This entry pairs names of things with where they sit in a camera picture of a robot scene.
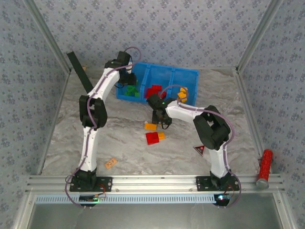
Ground aluminium corner post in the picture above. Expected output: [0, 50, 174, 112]
[23, 0, 72, 73]
[235, 0, 284, 72]

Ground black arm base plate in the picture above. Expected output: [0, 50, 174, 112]
[195, 176, 240, 193]
[69, 176, 113, 193]

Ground grey metal shelf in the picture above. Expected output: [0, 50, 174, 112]
[14, 192, 296, 229]

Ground blue three-compartment container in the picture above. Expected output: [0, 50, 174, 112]
[116, 62, 200, 107]

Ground black triangular red-light device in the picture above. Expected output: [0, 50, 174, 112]
[193, 144, 206, 157]

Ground small orange brick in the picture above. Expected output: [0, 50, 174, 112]
[104, 158, 117, 170]

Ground aluminium side rail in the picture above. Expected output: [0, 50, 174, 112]
[38, 69, 72, 175]
[234, 68, 265, 158]

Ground black flat strip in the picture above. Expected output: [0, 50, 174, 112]
[66, 51, 94, 93]

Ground light blue slotted cable duct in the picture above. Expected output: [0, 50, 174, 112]
[35, 193, 216, 204]

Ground aluminium front rail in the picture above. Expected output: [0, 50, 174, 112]
[26, 175, 285, 193]

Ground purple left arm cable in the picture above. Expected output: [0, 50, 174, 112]
[64, 46, 142, 208]

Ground red glitter cylinder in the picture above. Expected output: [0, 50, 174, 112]
[256, 149, 274, 189]

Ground black camera cable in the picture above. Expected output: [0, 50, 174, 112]
[161, 118, 173, 131]

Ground small circuit board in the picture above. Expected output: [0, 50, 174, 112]
[79, 194, 107, 203]
[213, 193, 231, 207]

